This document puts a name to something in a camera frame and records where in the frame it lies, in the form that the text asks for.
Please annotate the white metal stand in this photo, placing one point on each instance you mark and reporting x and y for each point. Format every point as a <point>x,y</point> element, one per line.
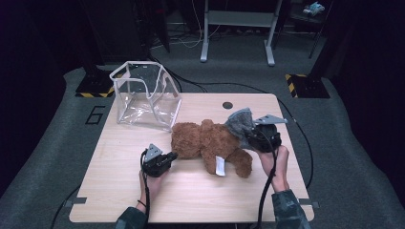
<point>238,18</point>

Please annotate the black wristband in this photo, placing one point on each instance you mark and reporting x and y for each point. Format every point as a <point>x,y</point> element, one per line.
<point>141,203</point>

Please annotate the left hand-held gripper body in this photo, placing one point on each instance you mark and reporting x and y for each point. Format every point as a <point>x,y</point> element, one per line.
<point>156,163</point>

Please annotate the grey table bracket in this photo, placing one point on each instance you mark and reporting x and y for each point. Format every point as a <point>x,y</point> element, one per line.
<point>76,201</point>
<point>307,202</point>

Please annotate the black stand base striped edge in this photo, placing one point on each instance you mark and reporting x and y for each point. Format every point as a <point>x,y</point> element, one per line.
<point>309,87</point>
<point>94,84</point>

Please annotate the dark equipment cabinet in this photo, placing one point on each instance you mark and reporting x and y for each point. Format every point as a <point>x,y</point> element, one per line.
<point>121,28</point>

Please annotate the person's right hand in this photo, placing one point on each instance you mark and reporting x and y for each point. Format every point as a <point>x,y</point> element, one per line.
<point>281,168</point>

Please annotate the grey fluffy cloth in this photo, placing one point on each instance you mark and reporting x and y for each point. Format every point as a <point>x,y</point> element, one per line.
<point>240,122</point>

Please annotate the person's left hand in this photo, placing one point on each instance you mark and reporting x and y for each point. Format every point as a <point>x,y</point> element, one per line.
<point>153,186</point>

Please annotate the blue white packet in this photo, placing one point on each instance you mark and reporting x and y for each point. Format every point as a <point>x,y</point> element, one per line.
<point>313,8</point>

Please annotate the clear plastic bag white trim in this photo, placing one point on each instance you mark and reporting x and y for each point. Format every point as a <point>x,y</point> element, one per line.
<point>137,108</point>

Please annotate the brown teddy bear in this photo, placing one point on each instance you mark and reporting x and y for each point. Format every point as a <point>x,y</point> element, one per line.
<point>207,140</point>

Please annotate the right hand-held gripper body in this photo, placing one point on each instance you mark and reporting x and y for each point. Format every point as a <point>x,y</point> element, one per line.
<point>266,136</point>

